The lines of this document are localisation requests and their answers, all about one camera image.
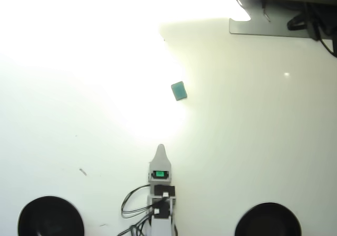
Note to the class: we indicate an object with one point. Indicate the grey gripper green label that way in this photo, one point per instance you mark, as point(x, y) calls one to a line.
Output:
point(152, 179)

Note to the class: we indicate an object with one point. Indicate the blue cube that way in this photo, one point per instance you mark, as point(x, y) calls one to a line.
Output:
point(179, 90)

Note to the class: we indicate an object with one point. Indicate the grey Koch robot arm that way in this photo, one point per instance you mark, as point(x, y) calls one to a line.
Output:
point(160, 224)

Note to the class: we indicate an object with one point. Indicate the black bowl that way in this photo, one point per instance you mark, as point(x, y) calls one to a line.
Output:
point(268, 220)
point(50, 217)

